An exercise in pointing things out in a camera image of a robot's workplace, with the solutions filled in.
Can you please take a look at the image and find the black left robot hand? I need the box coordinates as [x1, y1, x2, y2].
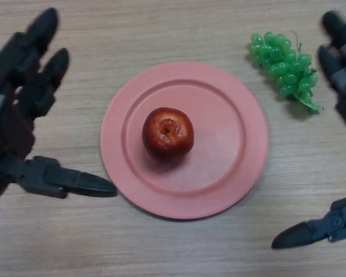
[0, 7, 118, 200]

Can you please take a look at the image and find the red apple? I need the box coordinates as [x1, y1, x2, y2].
[141, 106, 195, 159]

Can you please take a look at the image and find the pink round plate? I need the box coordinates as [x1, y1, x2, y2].
[100, 61, 270, 222]

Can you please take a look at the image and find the green grape bunch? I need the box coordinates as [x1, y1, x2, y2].
[249, 30, 325, 113]

